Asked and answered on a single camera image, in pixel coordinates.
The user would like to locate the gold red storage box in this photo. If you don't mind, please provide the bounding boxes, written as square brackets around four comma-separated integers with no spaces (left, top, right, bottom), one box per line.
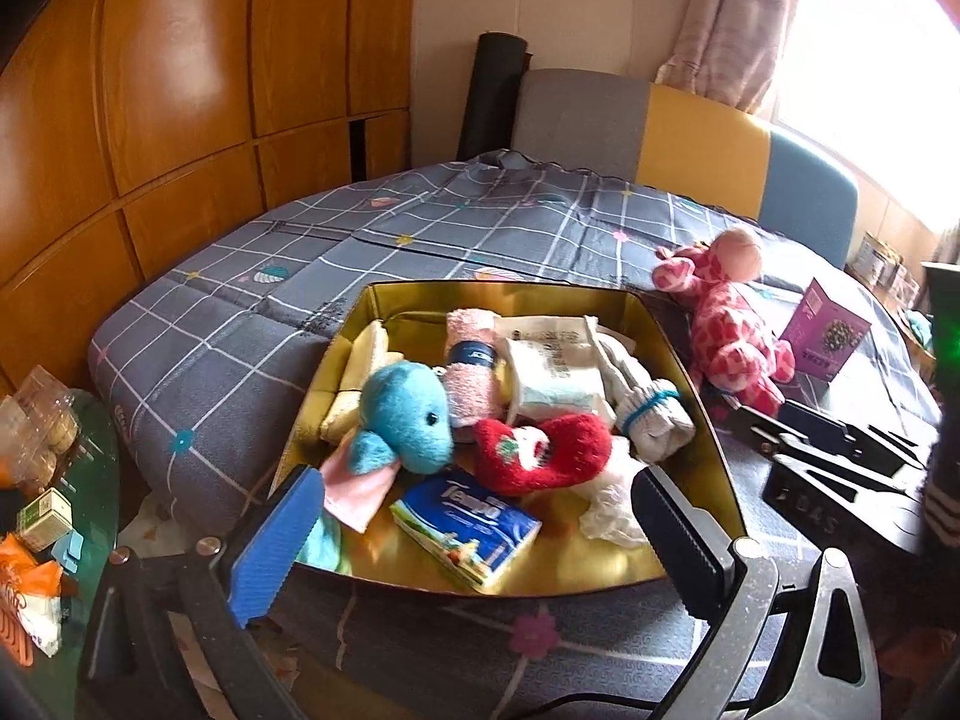
[281,281,745,598]

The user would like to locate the blue tissue pack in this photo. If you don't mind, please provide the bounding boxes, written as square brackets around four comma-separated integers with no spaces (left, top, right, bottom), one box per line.
[391,468,542,592]

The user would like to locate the white knit gloves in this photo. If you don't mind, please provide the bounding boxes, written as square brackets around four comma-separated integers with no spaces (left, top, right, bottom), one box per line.
[594,333,697,463]

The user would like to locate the purple cardboard box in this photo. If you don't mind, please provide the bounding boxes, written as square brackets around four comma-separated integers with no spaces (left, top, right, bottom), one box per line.
[781,278,871,382]

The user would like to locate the clear plastic bag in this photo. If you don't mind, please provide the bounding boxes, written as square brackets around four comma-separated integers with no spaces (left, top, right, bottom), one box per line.
[571,436,647,550]

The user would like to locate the yellow blue grey chair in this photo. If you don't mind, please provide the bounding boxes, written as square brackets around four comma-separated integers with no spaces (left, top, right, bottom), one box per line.
[511,68,857,268]

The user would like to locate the beige curtain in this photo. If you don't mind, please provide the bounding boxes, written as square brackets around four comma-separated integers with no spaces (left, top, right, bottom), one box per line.
[656,0,797,114]

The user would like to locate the red strawberry sock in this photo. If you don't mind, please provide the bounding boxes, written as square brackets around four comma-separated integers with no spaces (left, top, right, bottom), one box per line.
[473,413,613,497]

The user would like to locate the pink towel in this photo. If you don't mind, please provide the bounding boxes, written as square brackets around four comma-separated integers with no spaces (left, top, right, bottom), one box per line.
[443,309,505,429]

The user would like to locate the wooden wardrobe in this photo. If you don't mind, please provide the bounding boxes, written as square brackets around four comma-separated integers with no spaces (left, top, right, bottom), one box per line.
[2,0,413,390]

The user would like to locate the pink giraffe plush toy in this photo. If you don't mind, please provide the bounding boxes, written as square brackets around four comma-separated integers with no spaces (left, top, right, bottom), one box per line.
[651,227,796,416]

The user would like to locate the blue elephant plush toy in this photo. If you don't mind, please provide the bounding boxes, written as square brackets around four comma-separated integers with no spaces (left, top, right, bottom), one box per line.
[317,359,458,535]

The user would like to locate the green glass side table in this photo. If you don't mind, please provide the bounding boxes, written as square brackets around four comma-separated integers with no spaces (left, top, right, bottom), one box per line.
[2,383,119,718]

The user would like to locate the beige cloth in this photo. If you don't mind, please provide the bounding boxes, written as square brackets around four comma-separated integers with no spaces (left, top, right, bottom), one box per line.
[319,320,404,445]

